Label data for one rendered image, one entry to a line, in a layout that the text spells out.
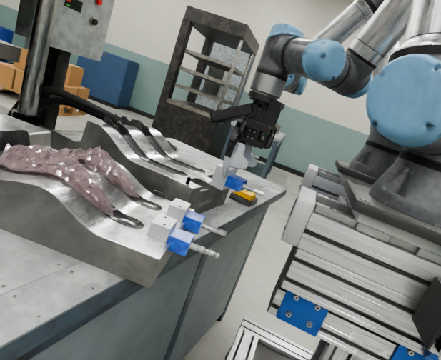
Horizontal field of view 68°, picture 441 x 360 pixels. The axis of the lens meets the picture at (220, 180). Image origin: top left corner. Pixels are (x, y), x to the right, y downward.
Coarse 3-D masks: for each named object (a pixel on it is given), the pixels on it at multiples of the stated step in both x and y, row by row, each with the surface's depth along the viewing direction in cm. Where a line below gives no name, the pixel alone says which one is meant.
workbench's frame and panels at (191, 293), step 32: (224, 224) 91; (256, 224) 155; (192, 256) 94; (224, 256) 127; (128, 288) 56; (160, 288) 82; (192, 288) 106; (224, 288) 151; (64, 320) 44; (96, 320) 61; (128, 320) 74; (160, 320) 92; (192, 320) 124; (0, 352) 36; (32, 352) 48; (64, 352) 56; (96, 352) 67; (128, 352) 81; (160, 352) 105
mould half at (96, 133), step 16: (96, 128) 90; (112, 128) 93; (128, 128) 100; (64, 144) 96; (80, 144) 93; (96, 144) 91; (112, 144) 89; (128, 144) 92; (144, 144) 99; (160, 144) 107; (128, 160) 87; (160, 160) 97; (144, 176) 85; (160, 176) 83; (176, 176) 84; (192, 176) 89; (176, 192) 82; (192, 192) 80; (208, 192) 89; (224, 192) 102; (192, 208) 84; (208, 208) 94
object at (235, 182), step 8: (216, 168) 81; (232, 168) 83; (216, 176) 81; (232, 176) 80; (240, 176) 83; (216, 184) 81; (224, 184) 81; (232, 184) 80; (240, 184) 79; (256, 192) 80
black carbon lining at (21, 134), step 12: (0, 132) 65; (12, 132) 68; (24, 132) 70; (0, 144) 66; (12, 144) 69; (24, 144) 71; (144, 204) 71; (156, 204) 72; (108, 216) 58; (120, 216) 61
